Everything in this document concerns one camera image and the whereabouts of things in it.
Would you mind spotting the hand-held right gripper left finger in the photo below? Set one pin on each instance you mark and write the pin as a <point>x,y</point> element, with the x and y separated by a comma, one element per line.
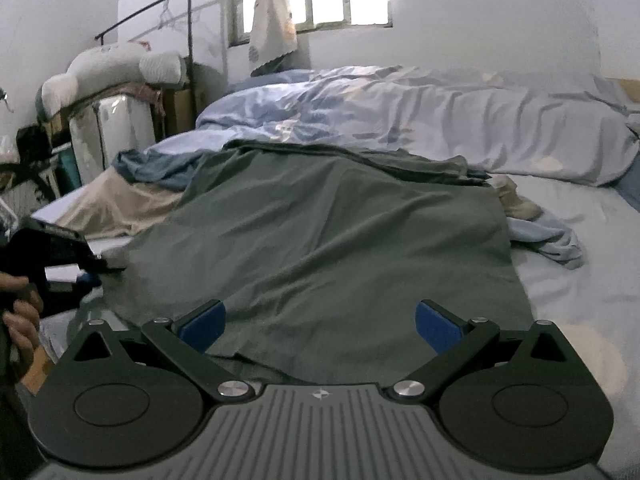
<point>202,329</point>

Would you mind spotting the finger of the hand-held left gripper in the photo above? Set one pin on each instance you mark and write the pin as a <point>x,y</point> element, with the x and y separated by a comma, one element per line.
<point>107,266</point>
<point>86,279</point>

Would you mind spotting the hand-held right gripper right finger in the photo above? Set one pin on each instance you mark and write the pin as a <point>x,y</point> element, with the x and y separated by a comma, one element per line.
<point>437,330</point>

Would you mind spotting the beige shirt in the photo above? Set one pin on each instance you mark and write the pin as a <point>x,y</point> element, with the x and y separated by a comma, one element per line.
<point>120,205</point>

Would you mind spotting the dark blue shirt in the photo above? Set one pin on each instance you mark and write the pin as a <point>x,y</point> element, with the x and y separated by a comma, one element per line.
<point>150,167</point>

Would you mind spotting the green t-shirt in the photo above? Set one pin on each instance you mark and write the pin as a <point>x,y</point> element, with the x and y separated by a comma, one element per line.
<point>325,250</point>

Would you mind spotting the light blue pants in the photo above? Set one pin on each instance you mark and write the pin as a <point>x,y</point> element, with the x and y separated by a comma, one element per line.
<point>545,240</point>

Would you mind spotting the black metal clothes rack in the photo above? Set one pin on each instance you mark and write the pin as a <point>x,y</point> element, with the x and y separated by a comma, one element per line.
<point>190,25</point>

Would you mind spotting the person's left hand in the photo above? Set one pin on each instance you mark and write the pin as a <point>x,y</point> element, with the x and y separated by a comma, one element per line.
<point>25,317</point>

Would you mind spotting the white suitcase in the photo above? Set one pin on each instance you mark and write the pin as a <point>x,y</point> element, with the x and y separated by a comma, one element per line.
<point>115,135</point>

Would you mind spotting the brown cardboard box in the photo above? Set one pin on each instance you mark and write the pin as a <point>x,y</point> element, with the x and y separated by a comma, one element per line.
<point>180,110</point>

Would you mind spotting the pink cloth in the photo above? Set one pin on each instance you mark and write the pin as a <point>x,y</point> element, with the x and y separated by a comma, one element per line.
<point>147,96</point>

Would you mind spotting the printed blue duvet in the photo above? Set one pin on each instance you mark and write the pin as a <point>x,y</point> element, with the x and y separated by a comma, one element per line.
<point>425,115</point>

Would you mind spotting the blue dog print pillow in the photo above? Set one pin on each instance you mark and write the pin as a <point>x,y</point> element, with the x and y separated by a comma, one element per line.
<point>631,187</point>

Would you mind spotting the cream printed curtain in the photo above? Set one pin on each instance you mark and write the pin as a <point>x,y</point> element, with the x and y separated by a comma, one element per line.
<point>272,20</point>

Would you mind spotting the wooden headboard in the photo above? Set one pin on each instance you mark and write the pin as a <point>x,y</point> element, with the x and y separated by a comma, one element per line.
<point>625,92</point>

